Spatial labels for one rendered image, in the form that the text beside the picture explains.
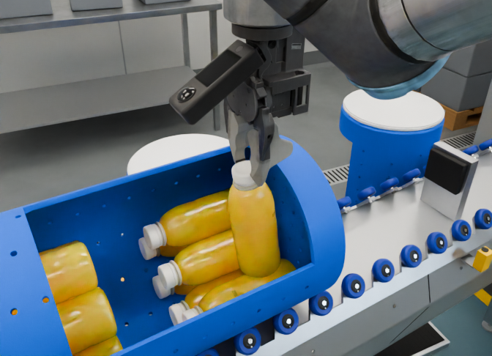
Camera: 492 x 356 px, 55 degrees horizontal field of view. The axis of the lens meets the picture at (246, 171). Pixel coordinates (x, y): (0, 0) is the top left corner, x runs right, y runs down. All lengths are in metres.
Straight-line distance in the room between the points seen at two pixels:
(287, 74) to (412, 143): 0.77
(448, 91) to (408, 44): 3.37
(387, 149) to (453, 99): 2.44
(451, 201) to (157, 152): 0.68
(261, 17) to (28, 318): 0.41
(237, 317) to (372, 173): 0.78
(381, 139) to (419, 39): 0.94
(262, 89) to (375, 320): 0.57
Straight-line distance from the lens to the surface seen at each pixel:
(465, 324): 2.26
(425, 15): 0.36
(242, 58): 0.55
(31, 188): 3.10
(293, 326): 0.83
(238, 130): 0.62
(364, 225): 1.09
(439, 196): 1.17
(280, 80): 0.57
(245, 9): 0.53
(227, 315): 0.66
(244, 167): 0.64
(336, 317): 0.90
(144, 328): 0.84
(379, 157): 1.32
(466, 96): 3.70
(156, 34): 4.03
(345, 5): 0.40
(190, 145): 1.15
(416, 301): 1.05
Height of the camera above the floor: 1.59
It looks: 32 degrees down
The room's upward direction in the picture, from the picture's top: straight up
